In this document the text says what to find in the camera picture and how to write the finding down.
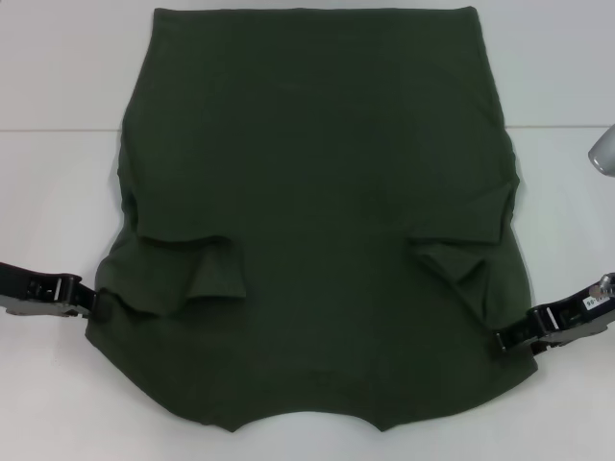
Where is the dark green t-shirt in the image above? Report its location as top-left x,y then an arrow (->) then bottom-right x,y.
85,5 -> 540,433

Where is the grey right wrist camera bracket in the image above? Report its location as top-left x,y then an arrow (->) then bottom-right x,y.
545,326 -> 615,346

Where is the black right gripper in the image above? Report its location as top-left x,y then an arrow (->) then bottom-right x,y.
498,286 -> 615,357

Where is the right arm cable with plug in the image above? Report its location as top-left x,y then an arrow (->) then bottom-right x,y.
591,271 -> 615,298

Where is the grey left wrist camera bracket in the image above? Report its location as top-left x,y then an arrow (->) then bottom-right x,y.
4,292 -> 66,319

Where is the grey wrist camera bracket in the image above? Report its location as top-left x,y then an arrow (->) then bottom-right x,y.
4,292 -> 66,319
545,326 -> 615,346

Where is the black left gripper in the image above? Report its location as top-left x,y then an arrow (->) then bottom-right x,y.
0,260 -> 115,325

